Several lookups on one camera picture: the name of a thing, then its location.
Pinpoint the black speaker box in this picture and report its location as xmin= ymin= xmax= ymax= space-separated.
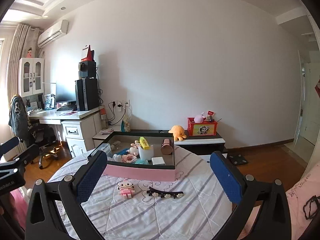
xmin=79 ymin=61 xmax=97 ymax=78

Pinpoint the pink bed blanket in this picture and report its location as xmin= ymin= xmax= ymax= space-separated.
xmin=9 ymin=189 xmax=28 ymax=230

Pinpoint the pink and green storage box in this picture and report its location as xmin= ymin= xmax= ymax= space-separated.
xmin=92 ymin=132 xmax=176 ymax=181

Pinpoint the black computer tower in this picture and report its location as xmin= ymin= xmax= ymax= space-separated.
xmin=75 ymin=78 xmax=99 ymax=111

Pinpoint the pink pillow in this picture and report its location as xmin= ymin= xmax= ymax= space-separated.
xmin=243 ymin=160 xmax=320 ymax=240

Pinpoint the white door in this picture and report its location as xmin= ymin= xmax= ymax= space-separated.
xmin=293 ymin=52 xmax=319 ymax=145

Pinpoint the white ball toy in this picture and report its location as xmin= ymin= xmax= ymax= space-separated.
xmin=112 ymin=154 xmax=123 ymax=163

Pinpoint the yellow highlighter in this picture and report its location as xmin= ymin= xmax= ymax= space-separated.
xmin=139 ymin=137 xmax=150 ymax=150

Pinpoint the white striped quilt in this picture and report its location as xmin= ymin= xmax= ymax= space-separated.
xmin=47 ymin=144 xmax=233 ymax=240

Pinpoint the black flower hair clip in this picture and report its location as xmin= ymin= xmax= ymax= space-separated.
xmin=147 ymin=187 xmax=184 ymax=199

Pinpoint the orange octopus plush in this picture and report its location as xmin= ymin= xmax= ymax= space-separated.
xmin=168 ymin=125 xmax=187 ymax=141

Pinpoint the clear plastic case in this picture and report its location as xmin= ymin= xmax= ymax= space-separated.
xmin=97 ymin=143 xmax=113 ymax=158

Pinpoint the white glass door cabinet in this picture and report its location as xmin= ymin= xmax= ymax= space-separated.
xmin=18 ymin=58 xmax=44 ymax=97

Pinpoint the white cat shaped holder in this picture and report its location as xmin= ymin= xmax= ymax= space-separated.
xmin=138 ymin=145 xmax=154 ymax=161

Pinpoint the black office chair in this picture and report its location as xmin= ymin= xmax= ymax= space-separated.
xmin=8 ymin=94 xmax=58 ymax=170

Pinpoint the black floor scale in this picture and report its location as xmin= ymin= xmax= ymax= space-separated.
xmin=227 ymin=154 xmax=248 ymax=166

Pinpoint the white power adapter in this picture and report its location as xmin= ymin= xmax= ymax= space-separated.
xmin=151 ymin=157 xmax=165 ymax=165

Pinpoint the pink white block figure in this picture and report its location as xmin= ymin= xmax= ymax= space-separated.
xmin=117 ymin=179 xmax=135 ymax=198

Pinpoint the rose gold round jar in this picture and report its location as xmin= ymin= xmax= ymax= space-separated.
xmin=161 ymin=138 xmax=174 ymax=155

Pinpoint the computer monitor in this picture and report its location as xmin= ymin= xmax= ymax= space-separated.
xmin=56 ymin=82 xmax=77 ymax=111

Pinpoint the white desk with drawers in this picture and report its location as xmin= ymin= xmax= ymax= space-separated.
xmin=29 ymin=106 xmax=104 ymax=158

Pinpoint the blue highlighter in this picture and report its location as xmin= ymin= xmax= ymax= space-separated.
xmin=116 ymin=148 xmax=130 ymax=155

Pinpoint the white air conditioner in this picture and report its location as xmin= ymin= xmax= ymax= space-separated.
xmin=37 ymin=20 xmax=69 ymax=48

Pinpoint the red printed toy box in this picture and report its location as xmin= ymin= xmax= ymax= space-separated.
xmin=187 ymin=111 xmax=217 ymax=136

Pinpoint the beige curtain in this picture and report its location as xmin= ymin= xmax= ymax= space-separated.
xmin=6 ymin=23 xmax=41 ymax=101

